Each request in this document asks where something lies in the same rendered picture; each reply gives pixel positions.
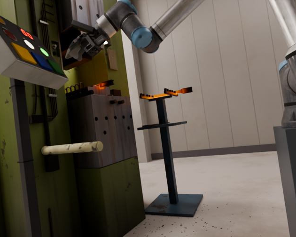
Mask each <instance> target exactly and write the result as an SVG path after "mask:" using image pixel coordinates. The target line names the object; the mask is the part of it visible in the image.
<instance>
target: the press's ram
mask: <svg viewBox="0 0 296 237"><path fill-rule="evenodd" d="M55 5H56V12H57V21H58V28H59V36H60V39H61V38H63V37H64V36H66V35H68V34H70V33H71V32H73V31H75V30H76V29H75V28H74V27H73V26H72V25H71V22H72V20H76V21H79V22H81V23H84V24H87V25H89V26H91V27H94V28H95V29H96V30H97V28H96V27H95V25H96V24H98V23H97V22H96V20H98V19H99V18H100V17H101V16H102V15H103V14H104V7H103V0H55Z"/></svg>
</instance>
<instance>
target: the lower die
mask: <svg viewBox="0 0 296 237"><path fill-rule="evenodd" d="M89 90H93V91H94V95H110V89H109V87H106V88H101V87H100V85H96V86H90V87H84V88H81V93H82V92H85V91H89ZM76 92H77V94H79V92H80V91H79V89H78V90H76ZM72 94H73V95H75V91H72ZM68 96H71V92H69V93H68Z"/></svg>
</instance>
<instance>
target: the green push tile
mask: <svg viewBox="0 0 296 237"><path fill-rule="evenodd" d="M47 62H48V63H49V65H50V66H51V67H52V69H53V70H54V71H55V72H56V73H58V74H61V75H63V76H64V75H65V74H64V73H63V71H62V70H61V68H60V67H59V66H58V64H57V63H55V62H53V61H51V60H48V59H47Z"/></svg>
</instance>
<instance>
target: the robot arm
mask: <svg viewBox="0 0 296 237"><path fill-rule="evenodd" d="M203 1H205V0H177V1H176V2H175V3H174V4H173V5H172V6H171V7H170V8H169V9H168V10H167V11H166V12H165V13H164V14H163V15H162V16H161V17H160V18H159V19H158V20H157V21H156V22H155V23H154V24H153V25H152V26H150V27H149V28H148V27H147V26H146V25H145V24H144V23H143V22H142V21H141V20H140V18H139V17H138V16H137V14H138V13H137V10H136V8H135V7H134V6H133V4H132V3H131V2H130V1H129V0H119V1H118V2H117V3H116V4H115V5H114V6H113V7H111V8H110V9H109V10H108V11H107V12H106V13H105V14H103V15H102V16H101V17H100V18H99V19H98V20H96V22H97V23H98V24H96V25H95V27H96V28H97V30H96V29H95V28H94V27H91V26H89V25H87V24H84V23H81V22H79V21H76V20H72V22H71V25H72V26H73V27H74V28H75V29H76V30H80V31H82V32H85V33H82V34H81V35H79V36H78V37H77V38H75V39H74V40H73V41H72V43H71V44H70V46H69V48H68V50H67V53H66V56H65V58H66V59H69V58H71V57H73V58H75V59H77V60H78V61H81V60H82V54H83V53H84V52H85V51H86V53H88V54H89V55H90V56H91V57H94V56H95V55H97V54H98V53H99V52H100V51H101V45H102V44H104V43H105V42H107V43H108V42H109V39H108V38H107V36H108V37H109V38H110V37H112V36H113V35H114V34H115V33H116V32H118V31H119V30H120V29H121V30H122V31H123V32H124V33H125V35H126V36H127V37H128V38H129V40H130V41H131V42H132V44H133V45H134V46H135V47H136V48H141V50H142V51H144V52H145V53H148V54H152V53H155V52H156V51H157V50H158V49H159V46H160V43H161V42H162V41H163V40H164V39H165V38H166V37H167V36H168V35H169V34H170V33H171V32H172V31H173V30H174V29H175V28H176V27H177V26H178V25H179V24H180V23H181V22H183V21H184V20H185V19H186V18H187V17H188V16H189V15H190V14H191V13H192V12H193V11H194V10H195V9H196V8H197V7H198V6H199V5H200V4H201V3H202V2H203ZM268 1H269V4H270V6H271V8H272V11H273V13H274V15H275V18H276V20H277V22H278V25H279V27H280V29H281V32H282V34H283V36H284V39H285V41H286V43H287V46H288V51H287V53H286V55H285V58H286V60H284V61H283V62H281V63H280V65H279V75H280V84H281V89H282V96H283V102H284V108H285V109H284V113H283V117H282V121H281V126H282V127H286V128H289V127H296V0H268ZM79 44H80V45H79Z"/></svg>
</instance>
